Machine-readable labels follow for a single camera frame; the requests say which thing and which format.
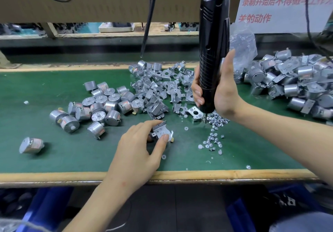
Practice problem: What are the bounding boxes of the silver metal bracket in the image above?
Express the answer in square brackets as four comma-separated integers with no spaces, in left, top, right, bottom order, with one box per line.
[151,121,171,139]

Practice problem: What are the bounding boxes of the dark blue crate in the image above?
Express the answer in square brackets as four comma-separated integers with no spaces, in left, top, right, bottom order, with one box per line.
[226,185,323,232]

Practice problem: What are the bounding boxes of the small clear plastic bag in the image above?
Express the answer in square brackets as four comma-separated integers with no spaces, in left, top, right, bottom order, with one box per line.
[229,23,258,76]

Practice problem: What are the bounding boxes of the silver round motor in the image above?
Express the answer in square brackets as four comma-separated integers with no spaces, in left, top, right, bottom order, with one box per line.
[152,126,175,142]

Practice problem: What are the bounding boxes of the green bench mat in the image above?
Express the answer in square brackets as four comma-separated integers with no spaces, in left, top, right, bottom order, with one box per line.
[0,68,333,174]

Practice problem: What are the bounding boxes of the scatter of small silver screws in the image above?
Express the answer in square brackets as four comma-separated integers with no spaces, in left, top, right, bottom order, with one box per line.
[161,112,252,170]

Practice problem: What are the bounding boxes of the person's left hand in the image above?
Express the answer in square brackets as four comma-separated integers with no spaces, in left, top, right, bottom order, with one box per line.
[104,120,171,193]

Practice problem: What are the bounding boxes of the pile of assembled motors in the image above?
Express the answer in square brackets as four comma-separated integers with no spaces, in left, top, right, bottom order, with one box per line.
[234,48,333,123]

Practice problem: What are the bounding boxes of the white paper sign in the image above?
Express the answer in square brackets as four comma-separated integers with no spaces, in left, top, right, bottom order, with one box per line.
[235,0,333,33]

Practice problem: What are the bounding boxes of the grey blue trousers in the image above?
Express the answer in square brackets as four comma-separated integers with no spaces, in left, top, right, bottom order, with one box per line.
[268,211,333,232]

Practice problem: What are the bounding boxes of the black hanging cable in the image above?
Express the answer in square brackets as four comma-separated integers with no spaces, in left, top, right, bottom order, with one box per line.
[140,0,155,59]
[142,0,159,59]

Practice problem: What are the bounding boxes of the black electric screwdriver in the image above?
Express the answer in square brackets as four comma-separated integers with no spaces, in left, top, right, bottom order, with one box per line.
[198,0,231,114]

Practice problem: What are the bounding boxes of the person's right forearm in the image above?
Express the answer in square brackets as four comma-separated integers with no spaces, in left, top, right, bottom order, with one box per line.
[231,102,333,188]

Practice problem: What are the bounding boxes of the pile of silver motors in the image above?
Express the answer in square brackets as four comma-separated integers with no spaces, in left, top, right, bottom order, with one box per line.
[19,81,146,154]

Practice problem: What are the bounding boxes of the person's left forearm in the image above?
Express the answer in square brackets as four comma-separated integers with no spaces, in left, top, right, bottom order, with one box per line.
[63,182,141,232]

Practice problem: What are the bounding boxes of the pile of metal brackets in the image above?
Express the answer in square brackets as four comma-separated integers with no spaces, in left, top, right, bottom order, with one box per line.
[128,60,206,122]

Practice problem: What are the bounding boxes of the person's right hand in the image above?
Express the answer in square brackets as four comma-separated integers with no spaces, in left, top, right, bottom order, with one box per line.
[191,49,245,121]

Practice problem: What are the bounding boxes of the slanted wooden post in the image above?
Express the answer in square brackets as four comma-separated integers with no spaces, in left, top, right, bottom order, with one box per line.
[0,51,12,70]

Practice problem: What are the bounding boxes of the brown back panel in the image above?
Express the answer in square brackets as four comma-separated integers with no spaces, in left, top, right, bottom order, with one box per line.
[0,0,245,23]

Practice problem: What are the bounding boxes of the blue plastic bin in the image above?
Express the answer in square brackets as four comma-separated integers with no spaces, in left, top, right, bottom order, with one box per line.
[0,188,74,232]

